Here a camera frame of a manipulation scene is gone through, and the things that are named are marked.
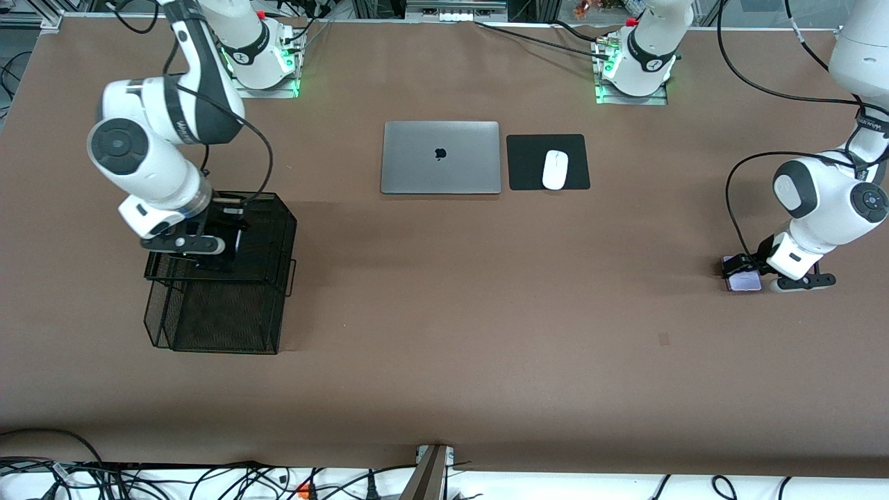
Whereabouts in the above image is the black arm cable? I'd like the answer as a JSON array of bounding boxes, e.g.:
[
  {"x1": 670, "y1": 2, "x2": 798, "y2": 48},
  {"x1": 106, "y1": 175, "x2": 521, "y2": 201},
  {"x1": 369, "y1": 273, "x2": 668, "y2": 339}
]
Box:
[
  {"x1": 104, "y1": 0, "x2": 274, "y2": 209},
  {"x1": 715, "y1": 0, "x2": 889, "y2": 261}
]

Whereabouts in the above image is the grey white power strip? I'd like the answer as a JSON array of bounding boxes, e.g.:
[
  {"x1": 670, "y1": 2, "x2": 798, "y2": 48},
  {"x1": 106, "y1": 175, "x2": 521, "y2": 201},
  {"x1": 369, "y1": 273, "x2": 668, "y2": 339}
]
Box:
[{"x1": 405, "y1": 0, "x2": 509, "y2": 23}]

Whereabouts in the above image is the black right camera mount bracket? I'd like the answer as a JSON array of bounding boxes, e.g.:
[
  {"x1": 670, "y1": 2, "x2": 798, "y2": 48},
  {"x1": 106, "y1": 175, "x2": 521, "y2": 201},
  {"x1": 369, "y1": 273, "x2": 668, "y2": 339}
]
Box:
[{"x1": 141, "y1": 235, "x2": 209, "y2": 256}]

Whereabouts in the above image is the short black table cable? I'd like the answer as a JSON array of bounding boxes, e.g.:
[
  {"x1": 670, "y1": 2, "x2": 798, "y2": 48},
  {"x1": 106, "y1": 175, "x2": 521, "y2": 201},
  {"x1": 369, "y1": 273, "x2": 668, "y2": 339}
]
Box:
[{"x1": 547, "y1": 19, "x2": 606, "y2": 42}]

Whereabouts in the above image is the black wire mesh organizer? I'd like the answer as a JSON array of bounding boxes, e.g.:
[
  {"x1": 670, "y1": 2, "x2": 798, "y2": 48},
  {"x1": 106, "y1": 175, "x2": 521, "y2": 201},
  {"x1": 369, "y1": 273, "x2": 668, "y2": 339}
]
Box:
[{"x1": 143, "y1": 190, "x2": 298, "y2": 356}]

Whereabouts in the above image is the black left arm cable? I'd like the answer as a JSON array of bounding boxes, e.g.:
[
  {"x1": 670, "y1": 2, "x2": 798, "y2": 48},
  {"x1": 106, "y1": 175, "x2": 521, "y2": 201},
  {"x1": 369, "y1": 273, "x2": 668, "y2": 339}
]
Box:
[{"x1": 715, "y1": 0, "x2": 889, "y2": 261}]

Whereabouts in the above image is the black mouse pad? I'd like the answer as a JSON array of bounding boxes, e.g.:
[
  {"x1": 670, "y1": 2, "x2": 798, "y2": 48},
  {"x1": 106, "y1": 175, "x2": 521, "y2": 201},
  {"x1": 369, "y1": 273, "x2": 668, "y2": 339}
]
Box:
[{"x1": 506, "y1": 133, "x2": 592, "y2": 192}]

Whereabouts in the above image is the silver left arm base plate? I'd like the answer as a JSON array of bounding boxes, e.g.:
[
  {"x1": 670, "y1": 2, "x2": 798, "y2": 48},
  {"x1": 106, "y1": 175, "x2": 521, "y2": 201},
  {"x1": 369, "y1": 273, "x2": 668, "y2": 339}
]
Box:
[{"x1": 595, "y1": 78, "x2": 670, "y2": 106}]

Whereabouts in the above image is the black arched floor cable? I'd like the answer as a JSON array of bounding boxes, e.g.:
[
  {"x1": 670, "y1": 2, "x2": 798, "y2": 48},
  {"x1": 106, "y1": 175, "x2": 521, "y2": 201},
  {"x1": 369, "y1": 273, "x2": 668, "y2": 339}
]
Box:
[{"x1": 0, "y1": 428, "x2": 105, "y2": 467}]

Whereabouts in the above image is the grey closed laptop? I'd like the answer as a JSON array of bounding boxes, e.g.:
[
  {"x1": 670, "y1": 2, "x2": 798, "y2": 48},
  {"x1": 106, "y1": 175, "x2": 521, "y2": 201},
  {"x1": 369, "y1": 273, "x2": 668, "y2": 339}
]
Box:
[{"x1": 380, "y1": 121, "x2": 502, "y2": 195}]

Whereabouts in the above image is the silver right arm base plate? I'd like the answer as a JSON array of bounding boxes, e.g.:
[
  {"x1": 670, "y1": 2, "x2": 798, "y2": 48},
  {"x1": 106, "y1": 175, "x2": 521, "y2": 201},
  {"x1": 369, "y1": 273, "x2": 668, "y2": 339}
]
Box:
[{"x1": 227, "y1": 68, "x2": 301, "y2": 99}]

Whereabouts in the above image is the white computer mouse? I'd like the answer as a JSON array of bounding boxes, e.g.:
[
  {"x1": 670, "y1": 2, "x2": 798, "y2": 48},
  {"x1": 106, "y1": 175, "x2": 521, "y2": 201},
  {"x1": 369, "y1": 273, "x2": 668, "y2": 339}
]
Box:
[{"x1": 542, "y1": 149, "x2": 570, "y2": 191}]

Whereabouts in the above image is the long black table cable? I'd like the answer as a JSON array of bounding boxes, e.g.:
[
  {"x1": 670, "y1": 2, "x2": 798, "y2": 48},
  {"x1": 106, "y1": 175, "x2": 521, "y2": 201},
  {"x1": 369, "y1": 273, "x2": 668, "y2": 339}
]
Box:
[{"x1": 474, "y1": 21, "x2": 612, "y2": 58}]

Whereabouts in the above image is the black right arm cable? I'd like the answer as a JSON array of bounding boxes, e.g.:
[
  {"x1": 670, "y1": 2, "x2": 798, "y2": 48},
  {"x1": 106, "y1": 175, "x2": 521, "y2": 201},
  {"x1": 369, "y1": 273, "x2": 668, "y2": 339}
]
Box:
[{"x1": 104, "y1": 0, "x2": 274, "y2": 209}]

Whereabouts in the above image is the aluminium frame post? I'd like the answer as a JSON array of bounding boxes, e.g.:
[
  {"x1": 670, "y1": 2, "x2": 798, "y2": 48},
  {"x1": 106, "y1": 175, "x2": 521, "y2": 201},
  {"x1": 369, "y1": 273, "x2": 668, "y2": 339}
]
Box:
[{"x1": 401, "y1": 444, "x2": 456, "y2": 500}]

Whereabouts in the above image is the long black smartphone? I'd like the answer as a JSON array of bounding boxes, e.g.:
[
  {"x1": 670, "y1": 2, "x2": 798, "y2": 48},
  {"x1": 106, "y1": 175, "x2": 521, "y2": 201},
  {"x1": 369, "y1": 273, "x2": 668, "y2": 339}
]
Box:
[{"x1": 189, "y1": 226, "x2": 242, "y2": 273}]

